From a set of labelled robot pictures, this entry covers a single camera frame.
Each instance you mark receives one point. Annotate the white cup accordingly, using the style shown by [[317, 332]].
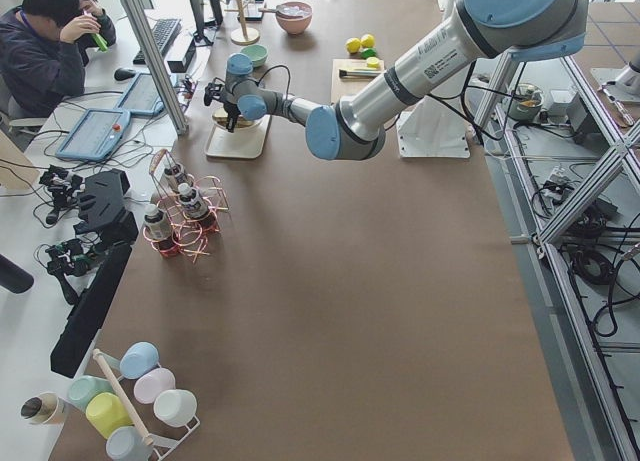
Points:
[[175, 407]]

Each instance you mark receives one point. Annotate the yellow lemon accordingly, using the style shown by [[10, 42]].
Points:
[[367, 41], [353, 45]]

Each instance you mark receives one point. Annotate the yellow cup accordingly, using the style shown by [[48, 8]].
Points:
[[106, 413]]

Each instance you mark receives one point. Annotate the upper bottle in rack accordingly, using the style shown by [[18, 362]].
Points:
[[174, 176]]

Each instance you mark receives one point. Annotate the beige steel-lined cup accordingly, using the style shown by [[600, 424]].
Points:
[[44, 409]]

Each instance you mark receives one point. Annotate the wooden mug tree stand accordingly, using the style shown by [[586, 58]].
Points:
[[244, 35]]

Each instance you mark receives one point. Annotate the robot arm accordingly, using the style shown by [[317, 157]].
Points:
[[353, 128]]

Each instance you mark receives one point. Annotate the white cup rack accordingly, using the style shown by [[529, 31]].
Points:
[[164, 439]]

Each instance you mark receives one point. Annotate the black keyboard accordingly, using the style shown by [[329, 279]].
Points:
[[164, 33]]

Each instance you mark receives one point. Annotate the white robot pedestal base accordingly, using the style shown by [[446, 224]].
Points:
[[431, 130]]

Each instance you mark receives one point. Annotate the copper wire bottle rack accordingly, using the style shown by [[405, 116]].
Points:
[[188, 237]]

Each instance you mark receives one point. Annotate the half cut lemon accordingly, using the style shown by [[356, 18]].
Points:
[[373, 62]]

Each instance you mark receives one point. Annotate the pink cup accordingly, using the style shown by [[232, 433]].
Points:
[[149, 386]]

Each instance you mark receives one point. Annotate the lower right bottle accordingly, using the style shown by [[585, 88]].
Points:
[[156, 222]]

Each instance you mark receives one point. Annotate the light blue cup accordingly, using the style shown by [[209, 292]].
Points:
[[139, 359]]

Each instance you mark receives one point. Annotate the green bowl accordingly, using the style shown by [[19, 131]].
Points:
[[257, 54]]

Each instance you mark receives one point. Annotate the seated person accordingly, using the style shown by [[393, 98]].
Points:
[[43, 52]]

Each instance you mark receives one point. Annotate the blue teach pendant far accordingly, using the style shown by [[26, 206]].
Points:
[[141, 97]]

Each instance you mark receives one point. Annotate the mint green cup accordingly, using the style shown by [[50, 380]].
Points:
[[83, 389]]

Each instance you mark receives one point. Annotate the upper yellow lemon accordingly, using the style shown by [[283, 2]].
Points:
[[353, 45]]

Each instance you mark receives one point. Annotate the blue teach pendant near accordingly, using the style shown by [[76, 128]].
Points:
[[95, 136]]

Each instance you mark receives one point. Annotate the pink bowl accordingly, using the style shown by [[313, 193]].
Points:
[[293, 17]]

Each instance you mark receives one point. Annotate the grey blue cup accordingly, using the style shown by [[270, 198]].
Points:
[[125, 444]]

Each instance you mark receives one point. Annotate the aluminium frame post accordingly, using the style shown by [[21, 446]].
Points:
[[136, 14]]

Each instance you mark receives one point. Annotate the wooden cutting board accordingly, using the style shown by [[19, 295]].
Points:
[[347, 86]]

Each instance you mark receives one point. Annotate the black computer mouse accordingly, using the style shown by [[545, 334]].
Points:
[[122, 74]]

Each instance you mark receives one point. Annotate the lower yellow lemon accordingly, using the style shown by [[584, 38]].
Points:
[[367, 41]]

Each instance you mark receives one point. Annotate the lower left bottle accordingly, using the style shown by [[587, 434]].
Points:
[[191, 201]]

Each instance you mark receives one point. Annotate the white round plate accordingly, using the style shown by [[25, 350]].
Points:
[[255, 124]]

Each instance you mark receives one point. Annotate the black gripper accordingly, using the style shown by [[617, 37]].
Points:
[[231, 110]]

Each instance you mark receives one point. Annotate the green lime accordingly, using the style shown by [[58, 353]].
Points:
[[368, 53]]

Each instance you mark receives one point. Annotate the blue teach pendant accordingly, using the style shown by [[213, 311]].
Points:
[[95, 136], [141, 97]]

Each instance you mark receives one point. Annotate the cream rabbit tray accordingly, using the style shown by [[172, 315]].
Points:
[[245, 143]]

